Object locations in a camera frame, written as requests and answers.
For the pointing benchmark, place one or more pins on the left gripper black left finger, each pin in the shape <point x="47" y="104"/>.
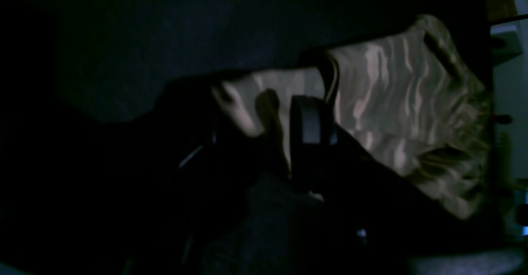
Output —
<point x="196" y="183"/>

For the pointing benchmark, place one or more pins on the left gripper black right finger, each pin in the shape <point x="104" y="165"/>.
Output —
<point x="363" y="200"/>

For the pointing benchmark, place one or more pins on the camouflage t-shirt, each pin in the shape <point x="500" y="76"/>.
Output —
<point x="409" y="99"/>

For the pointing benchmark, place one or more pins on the black table cloth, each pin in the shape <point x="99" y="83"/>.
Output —
<point x="71" y="64"/>

